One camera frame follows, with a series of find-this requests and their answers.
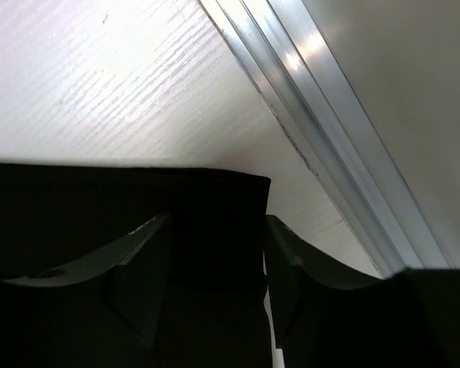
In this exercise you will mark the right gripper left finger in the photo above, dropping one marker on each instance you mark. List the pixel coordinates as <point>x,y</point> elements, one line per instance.
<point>136,267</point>

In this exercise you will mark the aluminium frame rail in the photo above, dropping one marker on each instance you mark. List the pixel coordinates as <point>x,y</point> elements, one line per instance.
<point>285,55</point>

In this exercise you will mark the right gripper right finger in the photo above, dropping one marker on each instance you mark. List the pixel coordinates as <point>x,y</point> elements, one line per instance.
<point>319,302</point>

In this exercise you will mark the black skirt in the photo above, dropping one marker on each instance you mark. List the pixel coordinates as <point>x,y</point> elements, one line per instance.
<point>213,312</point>

